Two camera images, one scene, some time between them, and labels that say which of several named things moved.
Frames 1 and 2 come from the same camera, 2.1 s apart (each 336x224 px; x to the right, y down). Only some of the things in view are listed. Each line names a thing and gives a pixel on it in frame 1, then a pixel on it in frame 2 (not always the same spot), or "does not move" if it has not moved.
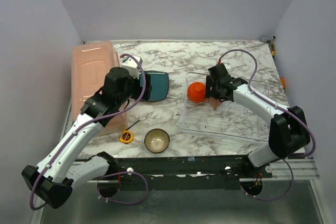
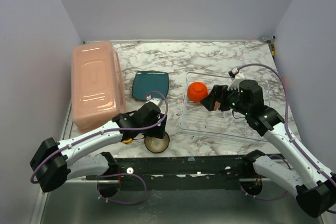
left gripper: [146, 86] → [158, 130]
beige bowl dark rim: [157, 140] does not move
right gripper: [210, 88] → [223, 98]
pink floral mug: [214, 102] does not move
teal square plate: [159, 81] does not move
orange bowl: [196, 92] does not move
